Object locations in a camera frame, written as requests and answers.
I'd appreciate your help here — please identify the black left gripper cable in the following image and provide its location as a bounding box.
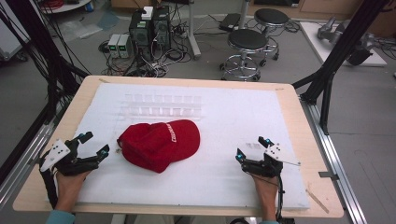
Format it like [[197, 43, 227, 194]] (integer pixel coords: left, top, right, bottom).
[[38, 166, 60, 210]]

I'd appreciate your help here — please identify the grey bench power supply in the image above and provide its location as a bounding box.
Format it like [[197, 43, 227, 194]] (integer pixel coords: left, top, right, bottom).
[[118, 34, 134, 59], [106, 33, 121, 59]]

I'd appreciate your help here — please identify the white box with black plug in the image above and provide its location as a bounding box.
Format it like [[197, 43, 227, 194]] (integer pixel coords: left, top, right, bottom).
[[140, 6, 155, 21]]

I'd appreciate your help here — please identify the thin wooden stick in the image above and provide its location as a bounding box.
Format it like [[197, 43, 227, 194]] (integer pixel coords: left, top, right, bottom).
[[305, 187, 331, 215]]

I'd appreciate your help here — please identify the black computer tower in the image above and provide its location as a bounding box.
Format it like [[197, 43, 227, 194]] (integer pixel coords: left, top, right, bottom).
[[151, 5, 173, 52], [128, 9, 154, 63]]

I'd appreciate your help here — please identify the clear plastic sheet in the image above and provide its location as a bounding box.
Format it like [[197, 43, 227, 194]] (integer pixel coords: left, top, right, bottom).
[[57, 19, 105, 43]]

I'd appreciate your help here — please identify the round white table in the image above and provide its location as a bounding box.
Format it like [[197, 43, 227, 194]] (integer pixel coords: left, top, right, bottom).
[[39, 0, 93, 15]]

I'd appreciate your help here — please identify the black round chrome stool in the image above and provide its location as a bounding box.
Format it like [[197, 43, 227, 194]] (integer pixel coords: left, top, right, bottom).
[[219, 28, 271, 83], [253, 7, 291, 68]]

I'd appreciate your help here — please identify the grey metal bracket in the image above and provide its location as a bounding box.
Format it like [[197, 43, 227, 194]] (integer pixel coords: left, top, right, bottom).
[[318, 171, 340, 182]]

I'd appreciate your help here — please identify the tangle of floor cables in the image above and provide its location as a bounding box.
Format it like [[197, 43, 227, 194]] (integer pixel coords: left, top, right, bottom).
[[98, 18, 194, 78]]

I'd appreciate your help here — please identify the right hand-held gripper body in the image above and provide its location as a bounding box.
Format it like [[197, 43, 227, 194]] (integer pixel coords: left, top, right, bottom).
[[241, 142, 302, 179]]

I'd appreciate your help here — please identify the black metal frame stand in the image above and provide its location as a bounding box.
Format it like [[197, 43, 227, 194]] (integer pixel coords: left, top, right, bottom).
[[291, 0, 390, 136], [0, 0, 92, 125]]

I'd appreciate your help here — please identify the grey equipment case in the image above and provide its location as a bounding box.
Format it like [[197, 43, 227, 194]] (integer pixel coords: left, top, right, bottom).
[[0, 0, 32, 62]]

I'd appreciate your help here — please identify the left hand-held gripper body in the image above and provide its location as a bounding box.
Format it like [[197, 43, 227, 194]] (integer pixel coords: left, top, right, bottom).
[[39, 138, 101, 176]]

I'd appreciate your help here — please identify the person's left hand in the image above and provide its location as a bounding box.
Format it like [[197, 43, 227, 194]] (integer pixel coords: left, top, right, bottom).
[[54, 170, 92, 202]]

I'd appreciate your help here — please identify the grey metal table leg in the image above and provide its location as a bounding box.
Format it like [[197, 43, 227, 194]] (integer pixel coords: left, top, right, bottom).
[[186, 0, 203, 61]]

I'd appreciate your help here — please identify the red baseball cap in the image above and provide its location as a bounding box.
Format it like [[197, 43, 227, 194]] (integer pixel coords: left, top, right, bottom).
[[117, 119, 202, 175]]

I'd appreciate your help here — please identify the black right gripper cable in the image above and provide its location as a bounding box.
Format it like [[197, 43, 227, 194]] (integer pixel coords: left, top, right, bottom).
[[275, 175, 287, 224]]

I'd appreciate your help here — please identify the black flat case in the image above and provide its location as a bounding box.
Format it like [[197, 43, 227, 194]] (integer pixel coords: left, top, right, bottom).
[[218, 12, 242, 33]]

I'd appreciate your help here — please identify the aluminium rail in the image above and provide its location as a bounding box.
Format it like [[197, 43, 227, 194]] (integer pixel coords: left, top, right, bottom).
[[0, 121, 58, 208], [299, 95, 370, 224]]

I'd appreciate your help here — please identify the white floor platform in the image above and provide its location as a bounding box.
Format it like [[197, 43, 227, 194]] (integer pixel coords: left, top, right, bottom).
[[299, 21, 389, 68]]

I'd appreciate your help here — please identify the clear plastic divider rack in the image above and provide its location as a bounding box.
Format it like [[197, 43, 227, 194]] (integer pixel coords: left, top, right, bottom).
[[119, 91, 204, 121]]

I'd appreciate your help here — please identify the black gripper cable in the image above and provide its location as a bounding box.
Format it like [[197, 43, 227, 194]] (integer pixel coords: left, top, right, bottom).
[[38, 166, 60, 210], [275, 175, 287, 224]]

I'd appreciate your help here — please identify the person's right hand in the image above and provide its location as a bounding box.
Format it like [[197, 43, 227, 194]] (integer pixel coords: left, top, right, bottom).
[[251, 174, 279, 205]]

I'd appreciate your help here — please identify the white foam mat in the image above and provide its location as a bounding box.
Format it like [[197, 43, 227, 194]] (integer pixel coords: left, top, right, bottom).
[[74, 82, 311, 211]]

